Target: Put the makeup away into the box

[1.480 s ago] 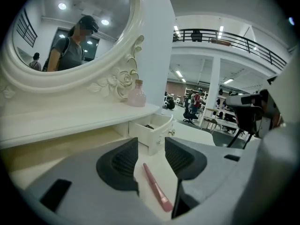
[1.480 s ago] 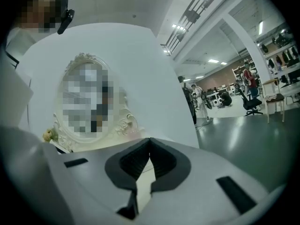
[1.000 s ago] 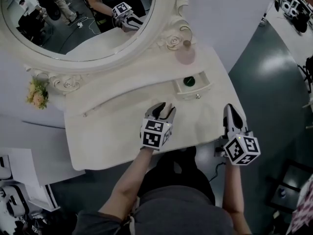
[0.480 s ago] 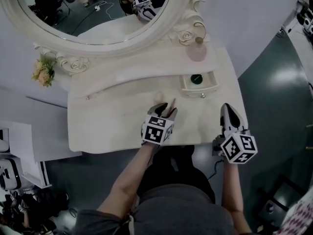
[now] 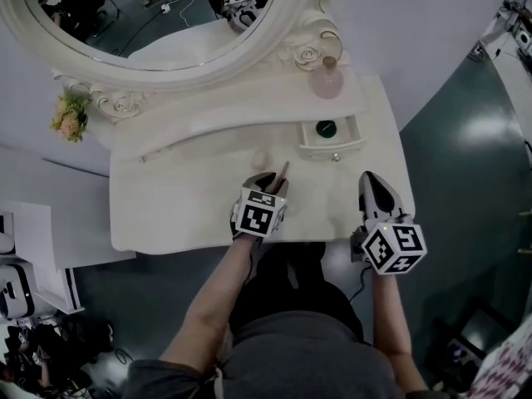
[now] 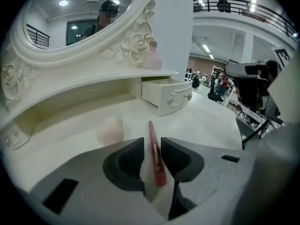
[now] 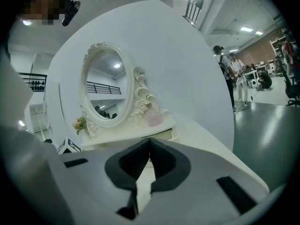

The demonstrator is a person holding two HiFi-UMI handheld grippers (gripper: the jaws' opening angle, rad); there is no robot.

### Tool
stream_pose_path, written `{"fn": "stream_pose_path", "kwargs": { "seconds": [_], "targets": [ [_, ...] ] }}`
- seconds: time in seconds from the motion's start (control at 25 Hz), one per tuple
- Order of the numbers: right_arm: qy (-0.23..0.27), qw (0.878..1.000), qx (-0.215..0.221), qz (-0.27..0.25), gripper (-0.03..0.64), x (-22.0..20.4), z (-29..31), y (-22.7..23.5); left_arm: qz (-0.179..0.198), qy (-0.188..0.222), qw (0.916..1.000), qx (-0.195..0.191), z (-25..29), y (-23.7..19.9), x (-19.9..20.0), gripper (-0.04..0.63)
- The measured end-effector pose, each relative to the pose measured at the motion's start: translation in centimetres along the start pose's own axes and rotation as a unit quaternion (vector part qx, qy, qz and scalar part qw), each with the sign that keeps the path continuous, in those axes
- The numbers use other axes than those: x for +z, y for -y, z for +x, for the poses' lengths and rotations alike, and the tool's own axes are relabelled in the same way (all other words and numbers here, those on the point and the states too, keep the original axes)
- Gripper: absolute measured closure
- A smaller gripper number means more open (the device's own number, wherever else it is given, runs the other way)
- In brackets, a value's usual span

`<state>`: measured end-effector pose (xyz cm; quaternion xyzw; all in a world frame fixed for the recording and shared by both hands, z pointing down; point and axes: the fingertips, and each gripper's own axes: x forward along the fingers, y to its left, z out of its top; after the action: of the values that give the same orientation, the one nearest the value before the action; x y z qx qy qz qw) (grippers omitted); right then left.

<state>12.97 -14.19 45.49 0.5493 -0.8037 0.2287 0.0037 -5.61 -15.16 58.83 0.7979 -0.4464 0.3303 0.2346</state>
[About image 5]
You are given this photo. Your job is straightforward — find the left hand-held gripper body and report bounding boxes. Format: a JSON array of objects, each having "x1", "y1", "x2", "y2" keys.
[{"x1": 229, "y1": 186, "x2": 289, "y2": 239}]

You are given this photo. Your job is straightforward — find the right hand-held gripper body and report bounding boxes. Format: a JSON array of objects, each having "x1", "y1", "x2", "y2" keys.
[{"x1": 351, "y1": 212, "x2": 428, "y2": 275}]

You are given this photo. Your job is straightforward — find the reddish brown makeup brush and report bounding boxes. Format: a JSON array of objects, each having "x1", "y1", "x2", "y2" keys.
[{"x1": 269, "y1": 160, "x2": 291, "y2": 195}]

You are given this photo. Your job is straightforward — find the dark green round compact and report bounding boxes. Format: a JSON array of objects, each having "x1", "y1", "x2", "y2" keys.
[{"x1": 314, "y1": 119, "x2": 341, "y2": 140}]

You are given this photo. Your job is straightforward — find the person's left forearm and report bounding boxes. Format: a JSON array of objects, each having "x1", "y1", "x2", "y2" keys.
[{"x1": 160, "y1": 234, "x2": 263, "y2": 373}]

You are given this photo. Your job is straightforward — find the person's right forearm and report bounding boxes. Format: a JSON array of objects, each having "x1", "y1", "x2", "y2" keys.
[{"x1": 371, "y1": 270, "x2": 429, "y2": 394}]

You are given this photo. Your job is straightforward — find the white dressing table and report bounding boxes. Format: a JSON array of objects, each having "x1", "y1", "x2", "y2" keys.
[{"x1": 108, "y1": 72, "x2": 416, "y2": 254}]

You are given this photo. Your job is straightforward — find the person's black trousers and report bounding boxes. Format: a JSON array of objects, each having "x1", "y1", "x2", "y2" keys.
[{"x1": 228, "y1": 241, "x2": 367, "y2": 344}]

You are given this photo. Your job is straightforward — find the pink corked perfume bottle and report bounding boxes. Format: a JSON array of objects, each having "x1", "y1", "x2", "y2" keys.
[{"x1": 306, "y1": 55, "x2": 345, "y2": 100}]

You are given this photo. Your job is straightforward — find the white ornate oval mirror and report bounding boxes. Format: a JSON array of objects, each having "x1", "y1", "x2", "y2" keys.
[{"x1": 0, "y1": 0, "x2": 350, "y2": 124}]

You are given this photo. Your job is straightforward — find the person's grey shirt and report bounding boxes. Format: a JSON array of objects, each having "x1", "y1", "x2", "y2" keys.
[{"x1": 124, "y1": 312, "x2": 400, "y2": 399}]

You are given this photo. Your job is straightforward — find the pink checkered cloth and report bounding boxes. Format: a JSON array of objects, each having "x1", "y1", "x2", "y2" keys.
[{"x1": 471, "y1": 318, "x2": 532, "y2": 399}]

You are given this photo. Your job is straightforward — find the white side cabinet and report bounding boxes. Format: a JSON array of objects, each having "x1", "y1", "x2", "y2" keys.
[{"x1": 0, "y1": 199, "x2": 138, "y2": 319}]

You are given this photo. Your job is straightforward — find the yellow artificial flower bouquet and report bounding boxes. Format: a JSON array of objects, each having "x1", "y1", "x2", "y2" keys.
[{"x1": 50, "y1": 87, "x2": 92, "y2": 144}]

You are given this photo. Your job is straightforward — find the white black headset device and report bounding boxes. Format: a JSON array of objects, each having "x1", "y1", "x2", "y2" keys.
[
  {"x1": 0, "y1": 214, "x2": 17, "y2": 255},
  {"x1": 0, "y1": 264, "x2": 37, "y2": 319}
]

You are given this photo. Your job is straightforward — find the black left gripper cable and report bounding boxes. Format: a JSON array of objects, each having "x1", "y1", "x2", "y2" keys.
[{"x1": 243, "y1": 239, "x2": 265, "y2": 286}]

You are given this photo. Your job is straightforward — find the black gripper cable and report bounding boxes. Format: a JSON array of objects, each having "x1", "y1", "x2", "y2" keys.
[
  {"x1": 348, "y1": 262, "x2": 373, "y2": 303},
  {"x1": 243, "y1": 239, "x2": 265, "y2": 286}
]

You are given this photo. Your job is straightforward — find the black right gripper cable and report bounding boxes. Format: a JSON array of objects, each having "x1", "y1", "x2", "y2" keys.
[{"x1": 348, "y1": 262, "x2": 373, "y2": 303}]

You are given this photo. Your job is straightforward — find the black metal frame stand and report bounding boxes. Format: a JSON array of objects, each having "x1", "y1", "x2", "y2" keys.
[{"x1": 431, "y1": 297, "x2": 519, "y2": 390}]

